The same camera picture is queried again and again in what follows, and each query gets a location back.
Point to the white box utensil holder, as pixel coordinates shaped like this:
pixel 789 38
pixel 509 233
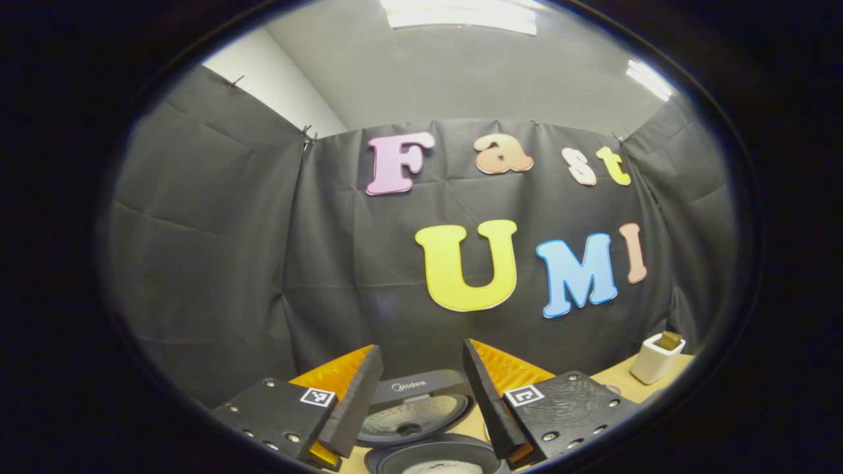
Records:
pixel 652 365

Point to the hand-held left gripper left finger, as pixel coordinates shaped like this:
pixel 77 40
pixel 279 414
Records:
pixel 355 405

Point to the small ceiling light panel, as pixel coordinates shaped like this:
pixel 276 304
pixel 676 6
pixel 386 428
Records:
pixel 651 80

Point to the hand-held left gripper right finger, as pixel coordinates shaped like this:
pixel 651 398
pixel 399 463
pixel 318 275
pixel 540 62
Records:
pixel 490 401

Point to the large ceiling light panel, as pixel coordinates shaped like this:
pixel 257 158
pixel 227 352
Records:
pixel 461 16

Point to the silver black rice cooker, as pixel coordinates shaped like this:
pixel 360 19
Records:
pixel 421 388

